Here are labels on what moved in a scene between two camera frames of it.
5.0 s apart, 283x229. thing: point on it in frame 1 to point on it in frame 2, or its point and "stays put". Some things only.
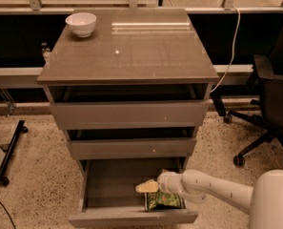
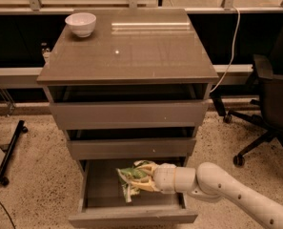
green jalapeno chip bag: (163, 199) to (128, 176)
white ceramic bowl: (82, 24) stays put
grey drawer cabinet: (131, 94) stays put
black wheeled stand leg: (18, 132) stays put
